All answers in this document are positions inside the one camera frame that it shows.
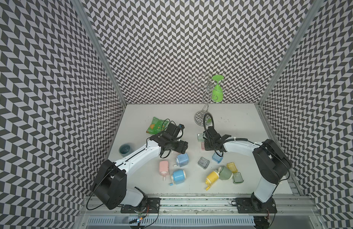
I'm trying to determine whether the pink pencil sharpener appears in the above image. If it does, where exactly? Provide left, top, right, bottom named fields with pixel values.
left=159, top=160, right=169, bottom=181

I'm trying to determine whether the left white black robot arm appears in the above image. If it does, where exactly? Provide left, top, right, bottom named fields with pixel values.
left=91, top=123, right=188, bottom=211

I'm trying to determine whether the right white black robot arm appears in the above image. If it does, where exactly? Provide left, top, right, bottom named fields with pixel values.
left=203, top=126, right=292, bottom=212

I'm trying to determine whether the clear blue tray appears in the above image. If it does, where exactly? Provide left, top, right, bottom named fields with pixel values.
left=212, top=152, right=223, bottom=164

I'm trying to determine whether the clear grey tray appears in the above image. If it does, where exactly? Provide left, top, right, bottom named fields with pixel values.
left=197, top=157, right=210, bottom=169

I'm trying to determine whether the blue pencil sharpener upper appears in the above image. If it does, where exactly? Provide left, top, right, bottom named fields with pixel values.
left=174, top=153, right=189, bottom=167

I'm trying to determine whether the blue pencil sharpener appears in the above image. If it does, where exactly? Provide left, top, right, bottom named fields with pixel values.
left=174, top=153, right=189, bottom=167
left=170, top=169, right=186, bottom=186

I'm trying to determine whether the clear yellow tray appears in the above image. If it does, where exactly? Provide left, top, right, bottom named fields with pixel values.
left=227, top=162, right=238, bottom=173

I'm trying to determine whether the sage green pencil sharpener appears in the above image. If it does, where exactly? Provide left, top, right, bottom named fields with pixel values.
left=217, top=166, right=233, bottom=180

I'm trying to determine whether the yellow pencil sharpener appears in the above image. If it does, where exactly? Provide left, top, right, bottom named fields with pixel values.
left=205, top=170, right=219, bottom=190

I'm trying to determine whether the blue pencil sharpener lower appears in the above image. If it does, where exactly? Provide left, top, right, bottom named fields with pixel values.
left=170, top=169, right=186, bottom=186

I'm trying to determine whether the clear dark green tray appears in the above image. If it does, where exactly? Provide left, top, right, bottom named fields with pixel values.
left=232, top=172, right=244, bottom=184

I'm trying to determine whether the green snack bag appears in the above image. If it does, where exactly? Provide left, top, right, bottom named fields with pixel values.
left=146, top=117, right=170, bottom=135

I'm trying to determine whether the teal ceramic cup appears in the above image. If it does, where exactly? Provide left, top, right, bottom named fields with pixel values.
left=118, top=143, right=134, bottom=157

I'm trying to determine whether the green plastic wine glass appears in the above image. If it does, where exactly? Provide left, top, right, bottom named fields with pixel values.
left=211, top=75, right=224, bottom=103

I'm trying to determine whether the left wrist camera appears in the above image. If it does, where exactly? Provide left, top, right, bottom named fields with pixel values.
left=176, top=124, right=185, bottom=138

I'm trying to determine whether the metal wire cup rack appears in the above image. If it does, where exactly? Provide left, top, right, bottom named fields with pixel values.
left=190, top=72, right=215, bottom=127

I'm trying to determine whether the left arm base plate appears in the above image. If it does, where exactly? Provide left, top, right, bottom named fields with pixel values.
left=121, top=198, right=161, bottom=214

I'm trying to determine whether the aluminium front rail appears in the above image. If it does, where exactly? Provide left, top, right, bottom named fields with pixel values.
left=79, top=194, right=323, bottom=218

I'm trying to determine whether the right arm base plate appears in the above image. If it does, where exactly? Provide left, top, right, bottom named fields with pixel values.
left=234, top=196, right=278, bottom=214

